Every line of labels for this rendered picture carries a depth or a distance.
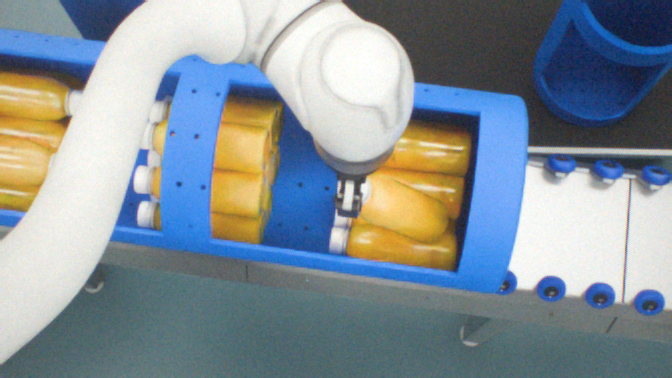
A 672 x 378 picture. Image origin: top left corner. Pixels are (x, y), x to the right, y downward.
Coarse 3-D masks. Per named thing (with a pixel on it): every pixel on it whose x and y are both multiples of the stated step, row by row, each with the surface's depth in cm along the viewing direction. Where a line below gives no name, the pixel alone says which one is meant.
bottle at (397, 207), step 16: (368, 176) 122; (384, 176) 123; (368, 192) 120; (384, 192) 120; (400, 192) 122; (416, 192) 126; (368, 208) 120; (384, 208) 121; (400, 208) 122; (416, 208) 124; (432, 208) 127; (384, 224) 123; (400, 224) 124; (416, 224) 125; (432, 224) 127; (416, 240) 130; (432, 240) 130
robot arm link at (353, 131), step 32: (288, 32) 83; (320, 32) 80; (352, 32) 78; (384, 32) 78; (288, 64) 83; (320, 64) 77; (352, 64) 77; (384, 64) 77; (288, 96) 84; (320, 96) 78; (352, 96) 77; (384, 96) 78; (320, 128) 82; (352, 128) 80; (384, 128) 81; (352, 160) 91
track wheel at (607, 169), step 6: (600, 162) 147; (606, 162) 147; (612, 162) 148; (594, 168) 147; (600, 168) 145; (606, 168) 145; (612, 168) 145; (618, 168) 145; (600, 174) 146; (606, 174) 145; (612, 174) 145; (618, 174) 145
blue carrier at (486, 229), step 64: (64, 64) 143; (192, 64) 126; (192, 128) 120; (512, 128) 121; (128, 192) 146; (192, 192) 121; (320, 192) 147; (512, 192) 118; (256, 256) 128; (320, 256) 126
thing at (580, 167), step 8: (536, 160) 151; (544, 160) 151; (576, 168) 150; (584, 168) 150; (592, 168) 150; (624, 168) 152; (560, 176) 147; (624, 176) 150; (632, 176) 149; (640, 176) 149; (648, 184) 147
